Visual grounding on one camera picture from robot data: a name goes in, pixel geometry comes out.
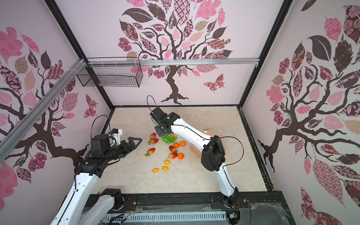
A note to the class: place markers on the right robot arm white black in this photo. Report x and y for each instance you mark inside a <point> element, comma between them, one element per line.
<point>211,149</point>

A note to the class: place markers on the aluminium rail left wall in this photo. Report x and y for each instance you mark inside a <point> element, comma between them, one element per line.
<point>15,136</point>

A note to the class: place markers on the strawberry centre upper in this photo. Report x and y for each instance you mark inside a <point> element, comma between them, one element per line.
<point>173,149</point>

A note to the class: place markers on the strawberry centre lower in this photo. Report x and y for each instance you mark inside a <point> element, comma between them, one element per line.
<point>173,155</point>

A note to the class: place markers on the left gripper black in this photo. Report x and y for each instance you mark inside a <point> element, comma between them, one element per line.
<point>127,149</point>

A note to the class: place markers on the aluminium rail back wall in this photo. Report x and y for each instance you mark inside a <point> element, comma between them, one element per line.
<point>187,62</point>

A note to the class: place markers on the aluminium rail wall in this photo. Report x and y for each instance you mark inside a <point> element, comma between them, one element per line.
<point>187,62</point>
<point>15,136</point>

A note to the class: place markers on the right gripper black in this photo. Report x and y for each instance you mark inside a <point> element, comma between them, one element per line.
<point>161,131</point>

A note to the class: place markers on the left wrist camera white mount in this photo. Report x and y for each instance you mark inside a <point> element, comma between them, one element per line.
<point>116,134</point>

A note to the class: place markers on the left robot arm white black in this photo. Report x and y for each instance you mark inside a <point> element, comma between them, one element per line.
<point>106,149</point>

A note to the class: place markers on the white slotted cable duct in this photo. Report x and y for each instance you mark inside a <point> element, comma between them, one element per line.
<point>166,218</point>

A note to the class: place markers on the green grape bunch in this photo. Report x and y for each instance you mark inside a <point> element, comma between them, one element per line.
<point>169,138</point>

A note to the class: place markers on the strawberry lone left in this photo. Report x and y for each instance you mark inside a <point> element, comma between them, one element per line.
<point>150,152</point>

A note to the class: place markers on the black wire basket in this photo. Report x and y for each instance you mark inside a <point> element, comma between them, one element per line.
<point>111,72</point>

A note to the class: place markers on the black base frame rail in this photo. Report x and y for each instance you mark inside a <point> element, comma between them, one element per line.
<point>252,208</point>

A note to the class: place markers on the strawberry beside grapes left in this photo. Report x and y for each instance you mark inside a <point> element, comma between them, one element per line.
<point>153,141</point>

